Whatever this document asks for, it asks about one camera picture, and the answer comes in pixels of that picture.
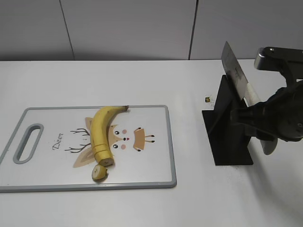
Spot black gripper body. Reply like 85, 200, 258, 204
258, 47, 303, 141

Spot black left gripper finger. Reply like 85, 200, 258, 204
230, 105, 276, 140

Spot white-handled kitchen knife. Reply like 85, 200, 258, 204
221, 41, 261, 107

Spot cut banana slice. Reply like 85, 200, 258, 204
92, 144, 112, 156
94, 150, 114, 166

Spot yellow banana main part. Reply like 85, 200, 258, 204
90, 105, 129, 150

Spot banana end tip piece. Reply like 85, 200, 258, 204
92, 165, 107, 181

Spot black knife stand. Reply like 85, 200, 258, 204
202, 75, 253, 166

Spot white deer cutting board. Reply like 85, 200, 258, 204
0, 105, 177, 192

